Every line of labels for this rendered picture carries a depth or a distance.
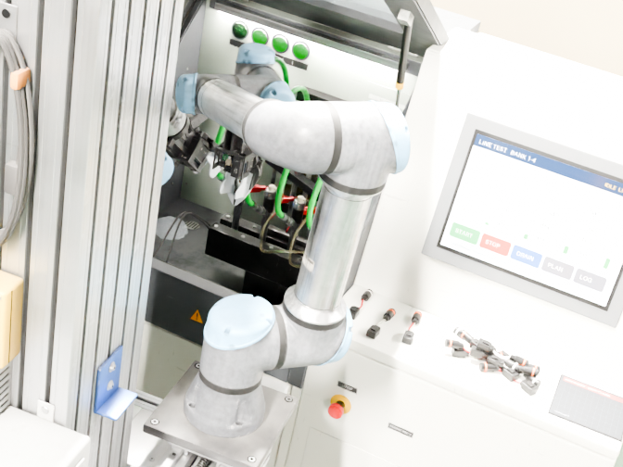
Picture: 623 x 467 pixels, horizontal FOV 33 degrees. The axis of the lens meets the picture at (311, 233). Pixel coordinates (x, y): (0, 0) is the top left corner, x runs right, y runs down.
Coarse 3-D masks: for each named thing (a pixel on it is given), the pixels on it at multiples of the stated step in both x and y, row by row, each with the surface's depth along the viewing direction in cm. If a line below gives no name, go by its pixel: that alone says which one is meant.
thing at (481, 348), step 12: (468, 336) 234; (456, 348) 231; (480, 348) 230; (492, 348) 230; (492, 360) 229; (504, 360) 230; (516, 360) 229; (504, 372) 229; (516, 372) 228; (528, 372) 228; (528, 384) 225; (540, 384) 228
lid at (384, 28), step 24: (264, 0) 264; (288, 0) 252; (312, 0) 247; (336, 0) 241; (360, 0) 231; (384, 0) 215; (408, 0) 207; (336, 24) 259; (360, 24) 248; (384, 24) 241; (408, 24) 218; (432, 24) 224
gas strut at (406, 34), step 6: (408, 30) 223; (402, 36) 225; (408, 36) 224; (402, 42) 226; (408, 42) 226; (402, 48) 227; (408, 48) 228; (402, 54) 228; (402, 60) 230; (402, 66) 231; (402, 72) 233; (402, 78) 235; (396, 84) 237; (402, 84) 236; (396, 96) 241; (396, 102) 242
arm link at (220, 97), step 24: (192, 96) 191; (216, 96) 182; (240, 96) 175; (216, 120) 183; (240, 120) 170; (264, 120) 161; (288, 120) 159; (312, 120) 158; (264, 144) 161; (288, 144) 159; (312, 144) 158; (288, 168) 163; (312, 168) 161
